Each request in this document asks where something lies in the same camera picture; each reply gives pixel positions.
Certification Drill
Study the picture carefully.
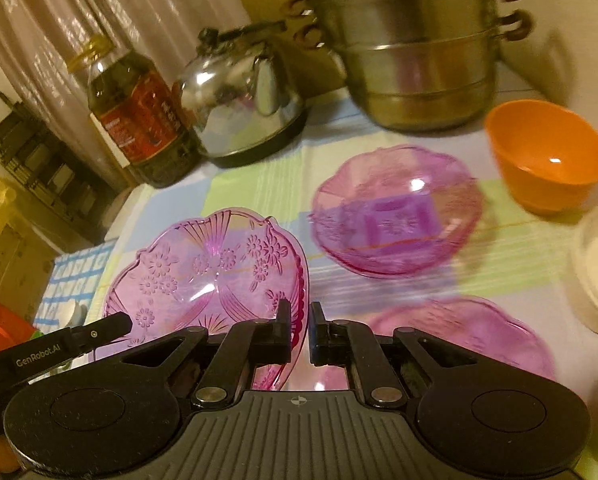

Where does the pink glass plate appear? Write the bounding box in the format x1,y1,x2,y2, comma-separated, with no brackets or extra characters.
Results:
278,294,559,392
94,206,311,392
309,144,485,278

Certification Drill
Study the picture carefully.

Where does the orange red box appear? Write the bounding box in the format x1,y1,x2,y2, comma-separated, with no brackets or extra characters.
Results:
0,304,35,351

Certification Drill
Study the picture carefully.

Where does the cardboard box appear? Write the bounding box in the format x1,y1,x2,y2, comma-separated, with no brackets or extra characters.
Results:
0,214,59,323

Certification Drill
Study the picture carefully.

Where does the blue patterned white cloth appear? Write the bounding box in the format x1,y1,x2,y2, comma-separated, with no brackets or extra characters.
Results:
33,240,116,335

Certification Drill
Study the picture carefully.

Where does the checkered tablecloth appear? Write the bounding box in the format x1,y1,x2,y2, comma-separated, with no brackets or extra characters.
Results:
90,89,598,479

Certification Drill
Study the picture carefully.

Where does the black metal rack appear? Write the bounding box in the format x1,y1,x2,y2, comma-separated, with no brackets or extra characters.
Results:
0,91,116,245

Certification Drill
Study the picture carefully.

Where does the stainless steel kettle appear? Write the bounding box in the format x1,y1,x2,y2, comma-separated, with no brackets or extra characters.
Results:
173,21,307,168

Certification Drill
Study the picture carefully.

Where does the cooking oil bottle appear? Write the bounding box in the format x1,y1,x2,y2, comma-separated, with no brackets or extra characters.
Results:
68,35,200,188

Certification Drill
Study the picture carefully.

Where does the orange plastic bowl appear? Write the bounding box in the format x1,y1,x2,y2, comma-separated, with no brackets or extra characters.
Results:
485,100,598,216

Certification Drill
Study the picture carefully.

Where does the stainless steel steamer pot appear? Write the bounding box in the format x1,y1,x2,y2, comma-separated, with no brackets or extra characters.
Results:
281,0,534,132

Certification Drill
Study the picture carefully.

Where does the beige curtain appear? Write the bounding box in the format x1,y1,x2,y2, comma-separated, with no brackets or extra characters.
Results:
0,0,249,191

